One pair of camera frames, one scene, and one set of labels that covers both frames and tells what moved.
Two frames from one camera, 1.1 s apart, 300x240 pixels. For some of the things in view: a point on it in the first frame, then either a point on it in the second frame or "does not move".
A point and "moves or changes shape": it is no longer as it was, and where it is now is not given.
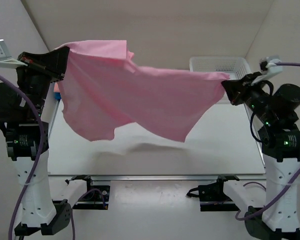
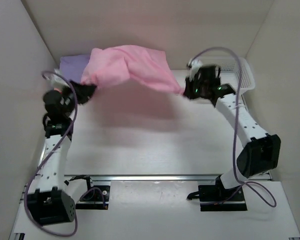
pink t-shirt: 103,88 moves or changes shape
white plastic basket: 236,66 does not move
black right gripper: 234,88 to 189,83
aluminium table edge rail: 155,176 does not move
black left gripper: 59,58 to 86,90
